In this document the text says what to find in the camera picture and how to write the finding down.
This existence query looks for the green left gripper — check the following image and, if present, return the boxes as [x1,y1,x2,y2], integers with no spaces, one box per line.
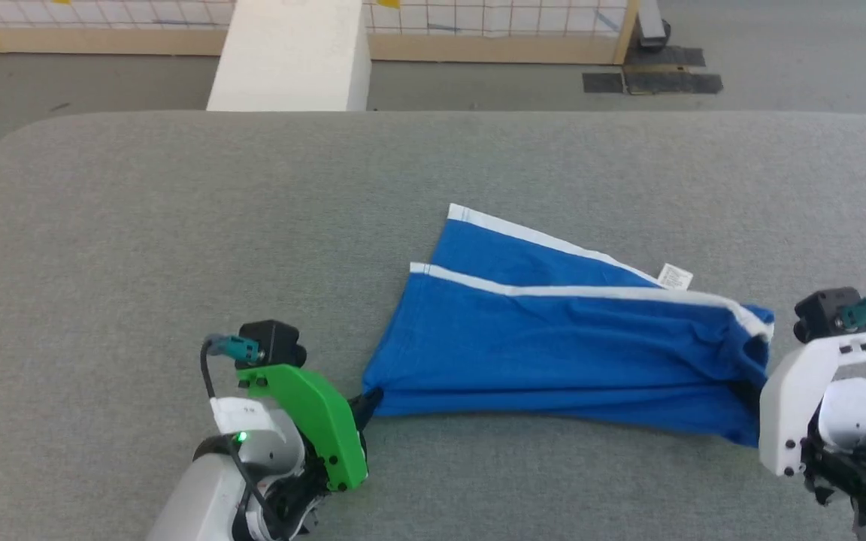
[236,364,386,494]

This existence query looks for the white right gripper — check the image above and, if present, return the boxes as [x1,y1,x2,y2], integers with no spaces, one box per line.
[732,330,866,479]

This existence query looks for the blue Lakers shorts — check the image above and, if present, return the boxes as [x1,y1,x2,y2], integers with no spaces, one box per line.
[362,203,777,449]

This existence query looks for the long black floor plate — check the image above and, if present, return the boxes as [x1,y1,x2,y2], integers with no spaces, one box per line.
[581,71,724,96]

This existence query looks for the small black floor plate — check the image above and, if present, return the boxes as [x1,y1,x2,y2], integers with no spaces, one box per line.
[622,46,707,68]

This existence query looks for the white rectangular box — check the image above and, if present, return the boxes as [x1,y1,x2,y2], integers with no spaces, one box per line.
[206,0,372,113]

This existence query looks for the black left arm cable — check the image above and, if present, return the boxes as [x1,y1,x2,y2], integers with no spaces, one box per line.
[199,334,287,541]

